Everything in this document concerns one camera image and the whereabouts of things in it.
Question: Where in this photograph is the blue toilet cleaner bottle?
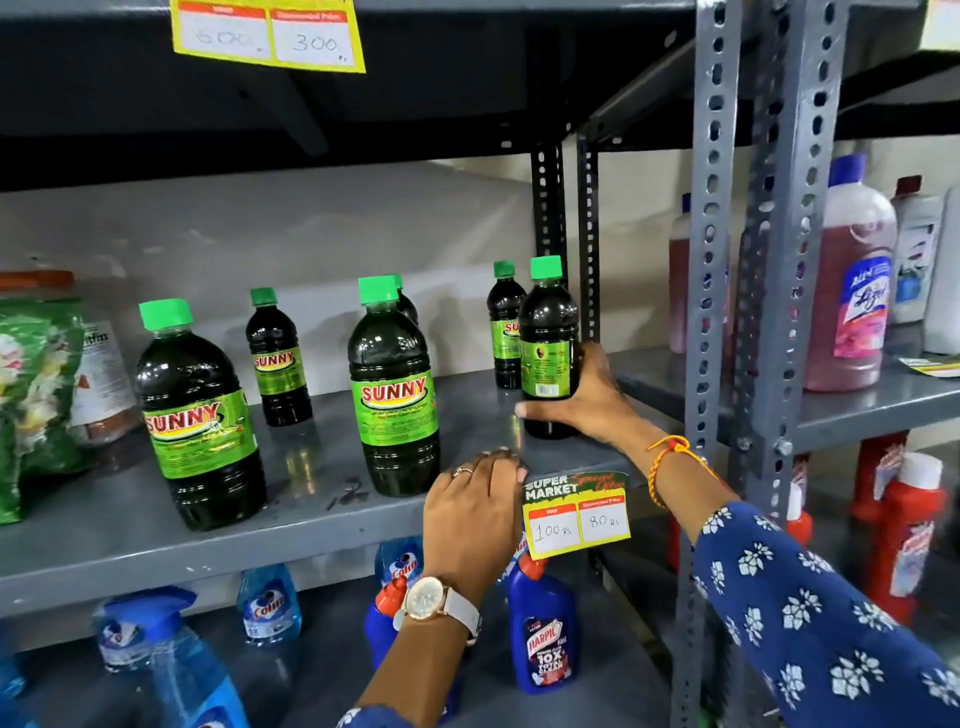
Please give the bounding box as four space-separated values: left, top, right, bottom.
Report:
506 553 579 696

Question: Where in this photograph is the person's left forearm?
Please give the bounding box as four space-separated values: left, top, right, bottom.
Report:
336 600 481 728

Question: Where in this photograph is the dark bottle with back label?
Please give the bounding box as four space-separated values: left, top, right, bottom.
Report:
517 255 582 441

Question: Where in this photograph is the large yellow price tag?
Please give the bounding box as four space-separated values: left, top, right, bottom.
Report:
170 0 367 75

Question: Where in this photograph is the clear jar with orange lid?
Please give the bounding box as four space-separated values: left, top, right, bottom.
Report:
0 270 142 449

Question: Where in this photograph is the flat yellow shelf tag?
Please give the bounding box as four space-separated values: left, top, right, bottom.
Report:
899 356 960 379

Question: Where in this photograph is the person's right hand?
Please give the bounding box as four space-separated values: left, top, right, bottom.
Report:
514 342 660 460

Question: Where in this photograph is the dark metal shelf board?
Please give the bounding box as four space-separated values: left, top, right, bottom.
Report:
0 0 699 192

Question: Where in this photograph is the grey metal shelf board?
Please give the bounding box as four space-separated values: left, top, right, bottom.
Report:
0 352 640 621

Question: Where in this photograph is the blue trigger spray bottle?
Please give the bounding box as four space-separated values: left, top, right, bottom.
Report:
93 586 250 728

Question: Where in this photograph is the green floral packet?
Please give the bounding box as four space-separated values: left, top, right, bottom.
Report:
0 296 93 526

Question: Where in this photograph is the orange thread bracelet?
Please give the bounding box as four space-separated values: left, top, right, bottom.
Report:
646 435 723 512

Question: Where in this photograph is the person's left hand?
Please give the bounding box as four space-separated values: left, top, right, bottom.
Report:
422 448 531 601

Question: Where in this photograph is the plain white bottle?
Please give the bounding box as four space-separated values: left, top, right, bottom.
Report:
923 186 960 357

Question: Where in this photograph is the grey side rack shelf board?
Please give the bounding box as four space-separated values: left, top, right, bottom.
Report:
609 322 960 455

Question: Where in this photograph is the clear blue cleaner bottle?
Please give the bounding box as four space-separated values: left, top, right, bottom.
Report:
373 538 426 591
236 564 304 648

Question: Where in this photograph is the person's right forearm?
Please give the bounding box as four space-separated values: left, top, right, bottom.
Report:
636 423 960 728

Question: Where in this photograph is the blue bottle with orange cap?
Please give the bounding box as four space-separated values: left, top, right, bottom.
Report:
363 576 463 723

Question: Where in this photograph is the grey perforated upright post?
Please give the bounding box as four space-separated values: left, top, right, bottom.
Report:
669 0 745 728
729 0 851 526

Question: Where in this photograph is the large dark green-capped bottle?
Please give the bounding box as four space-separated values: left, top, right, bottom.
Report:
347 275 442 498
135 298 268 533

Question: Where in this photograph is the small dark green-capped bottle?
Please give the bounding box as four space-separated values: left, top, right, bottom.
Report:
486 260 528 390
391 273 420 328
245 287 314 429

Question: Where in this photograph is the dark perforated upright post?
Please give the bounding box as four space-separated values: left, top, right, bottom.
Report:
531 142 569 290
576 135 602 345

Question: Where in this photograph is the yellow price tag with green header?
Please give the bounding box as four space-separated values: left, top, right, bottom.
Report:
522 471 633 562

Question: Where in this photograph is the white strap wristwatch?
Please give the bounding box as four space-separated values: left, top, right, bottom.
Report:
392 576 483 647

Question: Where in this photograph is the large pink floor cleaner bottle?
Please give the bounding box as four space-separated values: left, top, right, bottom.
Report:
804 153 899 394

